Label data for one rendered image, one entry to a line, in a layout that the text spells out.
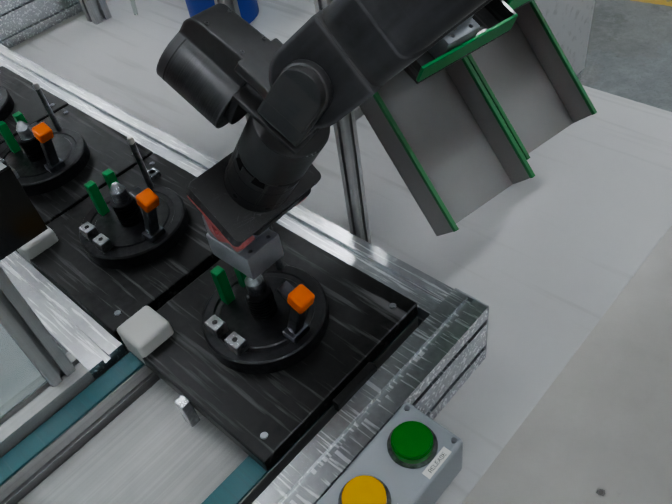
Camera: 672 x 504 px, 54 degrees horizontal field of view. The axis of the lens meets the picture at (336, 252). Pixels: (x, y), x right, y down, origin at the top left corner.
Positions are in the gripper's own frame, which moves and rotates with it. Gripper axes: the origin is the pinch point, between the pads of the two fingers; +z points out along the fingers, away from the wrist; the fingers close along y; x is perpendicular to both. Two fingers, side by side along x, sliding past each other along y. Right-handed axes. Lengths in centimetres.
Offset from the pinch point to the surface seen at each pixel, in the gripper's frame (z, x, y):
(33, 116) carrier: 50, -42, -6
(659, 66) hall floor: 109, 39, -225
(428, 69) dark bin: -11.7, 1.8, -20.1
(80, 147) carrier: 37.3, -28.6, -4.4
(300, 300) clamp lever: -1.2, 10.1, 1.1
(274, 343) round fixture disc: 7.6, 11.7, 3.0
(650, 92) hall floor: 106, 43, -207
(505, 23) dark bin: -13.2, 3.1, -30.2
